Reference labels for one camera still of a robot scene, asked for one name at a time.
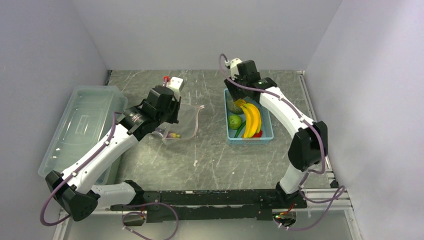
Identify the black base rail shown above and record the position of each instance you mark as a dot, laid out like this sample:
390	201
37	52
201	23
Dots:
168	205

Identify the clear zip top bag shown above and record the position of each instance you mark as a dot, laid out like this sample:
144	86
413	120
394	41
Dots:
188	117

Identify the green netted melon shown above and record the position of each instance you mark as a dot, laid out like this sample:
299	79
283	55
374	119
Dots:
233	108

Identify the light blue plastic basket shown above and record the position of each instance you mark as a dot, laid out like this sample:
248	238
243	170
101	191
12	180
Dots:
266	127

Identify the clear plastic storage bin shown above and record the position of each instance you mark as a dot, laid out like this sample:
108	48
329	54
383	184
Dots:
87	118

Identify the purple eggplant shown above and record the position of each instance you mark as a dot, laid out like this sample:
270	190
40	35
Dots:
166	134

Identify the green chili pepper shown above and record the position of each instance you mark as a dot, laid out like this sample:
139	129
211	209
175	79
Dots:
238	131

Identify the light green custard apple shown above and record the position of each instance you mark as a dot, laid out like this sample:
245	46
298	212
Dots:
234	122

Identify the yellow banana bunch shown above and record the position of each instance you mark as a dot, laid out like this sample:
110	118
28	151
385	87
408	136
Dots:
253	118

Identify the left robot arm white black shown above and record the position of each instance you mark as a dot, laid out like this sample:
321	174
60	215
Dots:
75	188

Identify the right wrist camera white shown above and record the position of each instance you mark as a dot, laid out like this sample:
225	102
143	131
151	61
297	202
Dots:
232	65

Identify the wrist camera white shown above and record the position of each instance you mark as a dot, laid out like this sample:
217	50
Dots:
232	65
176	84

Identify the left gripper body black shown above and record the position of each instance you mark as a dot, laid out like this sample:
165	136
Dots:
171	114

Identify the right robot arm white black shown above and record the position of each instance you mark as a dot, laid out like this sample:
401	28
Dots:
309	144

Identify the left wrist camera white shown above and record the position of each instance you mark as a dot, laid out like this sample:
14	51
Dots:
176	84

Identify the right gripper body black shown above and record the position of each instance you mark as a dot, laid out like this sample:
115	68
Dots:
238	92

